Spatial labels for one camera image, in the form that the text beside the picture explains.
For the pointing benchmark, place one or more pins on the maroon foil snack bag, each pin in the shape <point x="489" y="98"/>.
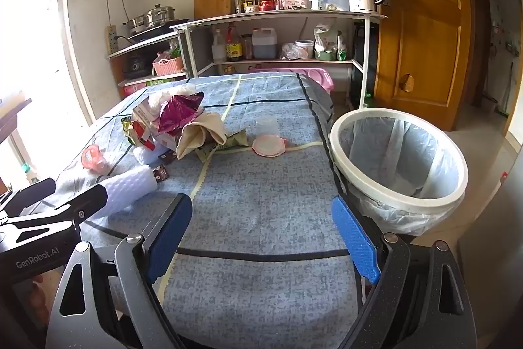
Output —
<point x="175" y="112"/>

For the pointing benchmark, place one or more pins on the yellow red snack packet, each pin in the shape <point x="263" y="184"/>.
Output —
<point x="131" y="138"/>

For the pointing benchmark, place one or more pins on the green cardboard box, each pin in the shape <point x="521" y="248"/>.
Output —
<point x="155" y="82"/>

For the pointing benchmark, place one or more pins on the white round jar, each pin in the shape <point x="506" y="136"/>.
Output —
<point x="304" y="49"/>

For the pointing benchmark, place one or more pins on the black kitchen appliance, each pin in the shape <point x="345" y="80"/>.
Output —
<point x="135" y="67"/>

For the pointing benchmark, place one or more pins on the white foam fruit net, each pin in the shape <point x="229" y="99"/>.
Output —
<point x="145" y="156"/>
<point x="126" y="189"/>

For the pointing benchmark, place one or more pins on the brown coffee sachet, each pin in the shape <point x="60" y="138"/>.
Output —
<point x="160" y="173"/>
<point x="167" y="157"/>

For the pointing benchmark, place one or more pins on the pink white milk carton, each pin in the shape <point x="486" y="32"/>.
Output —
<point x="141" y="110"/>

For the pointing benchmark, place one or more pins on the dark glass jar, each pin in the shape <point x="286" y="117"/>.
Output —
<point x="246" y="46"/>

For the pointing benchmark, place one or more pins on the steel steamer pot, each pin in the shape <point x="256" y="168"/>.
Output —
<point x="159" y="15"/>

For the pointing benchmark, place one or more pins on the pink utensil holder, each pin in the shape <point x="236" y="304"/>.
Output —
<point x="292" y="3"/>

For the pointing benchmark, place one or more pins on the crumpled clear plastic bag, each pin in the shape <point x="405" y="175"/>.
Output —
<point x="291" y="51"/>

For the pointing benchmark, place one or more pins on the green plastic container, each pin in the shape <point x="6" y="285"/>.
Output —
<point x="325" y="56"/>

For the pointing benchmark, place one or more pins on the beige paper bag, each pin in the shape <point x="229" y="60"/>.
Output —
<point x="196" y="136"/>

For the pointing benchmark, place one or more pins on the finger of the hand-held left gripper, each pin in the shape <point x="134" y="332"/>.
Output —
<point x="81" y="206"/>
<point x="32" y="195"/>

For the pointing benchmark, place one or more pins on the small clear bottle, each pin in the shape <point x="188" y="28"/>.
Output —
<point x="237" y="3"/>

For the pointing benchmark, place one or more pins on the wooden door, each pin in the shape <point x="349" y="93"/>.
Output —
<point x="425" y="26"/>

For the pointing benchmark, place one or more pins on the green drink bottle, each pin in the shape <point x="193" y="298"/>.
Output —
<point x="369" y="101"/>

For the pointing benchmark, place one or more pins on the tall white shelf unit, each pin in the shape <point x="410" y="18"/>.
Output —
<point x="200" y="46"/>

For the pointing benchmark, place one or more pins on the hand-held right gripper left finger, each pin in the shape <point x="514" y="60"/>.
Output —
<point x="169" y="234"/>

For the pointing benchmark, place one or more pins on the white round trash bin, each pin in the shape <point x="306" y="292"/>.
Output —
<point x="335" y="140"/>

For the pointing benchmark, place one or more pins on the clear plastic cup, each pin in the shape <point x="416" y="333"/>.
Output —
<point x="267" y="128"/>

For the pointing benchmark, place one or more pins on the clear plastic bin liner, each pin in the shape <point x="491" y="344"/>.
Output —
<point x="367" y="152"/>

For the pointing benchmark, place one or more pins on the pink lid storage box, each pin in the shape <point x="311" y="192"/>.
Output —
<point x="318" y="77"/>

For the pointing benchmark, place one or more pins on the white power strip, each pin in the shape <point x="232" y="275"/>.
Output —
<point x="112" y="40"/>

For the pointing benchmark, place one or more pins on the pink woven basket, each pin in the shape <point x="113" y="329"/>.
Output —
<point x="167" y="67"/>

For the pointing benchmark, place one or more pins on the white plastic bottle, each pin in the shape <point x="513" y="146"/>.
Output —
<point x="218" y="48"/>

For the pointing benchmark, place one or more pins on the black induction cooker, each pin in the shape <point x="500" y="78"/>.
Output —
<point x="151" y="32"/>

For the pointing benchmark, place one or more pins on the pink plastic lid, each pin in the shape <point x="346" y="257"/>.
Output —
<point x="267" y="146"/>

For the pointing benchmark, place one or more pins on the green foil wrapper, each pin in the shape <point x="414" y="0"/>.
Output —
<point x="127" y="123"/>

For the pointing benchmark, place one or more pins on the low white shelf unit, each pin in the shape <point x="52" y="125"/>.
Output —
<point x="143" y="44"/>

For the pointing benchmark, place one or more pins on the pink plastic wrapper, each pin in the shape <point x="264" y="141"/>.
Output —
<point x="93" y="159"/>

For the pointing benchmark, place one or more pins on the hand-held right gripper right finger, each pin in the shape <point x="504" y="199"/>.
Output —
<point x="355" y="234"/>

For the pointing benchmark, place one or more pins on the green white packet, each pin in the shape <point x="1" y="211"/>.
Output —
<point x="343" y="50"/>

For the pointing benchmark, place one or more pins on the red white carton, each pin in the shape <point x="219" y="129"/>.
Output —
<point x="147" y="136"/>

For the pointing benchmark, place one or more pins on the dark liquid plastic jug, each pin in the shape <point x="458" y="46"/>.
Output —
<point x="264" y="46"/>

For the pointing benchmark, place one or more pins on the white food bag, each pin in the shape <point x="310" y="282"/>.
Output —
<point x="327" y="38"/>

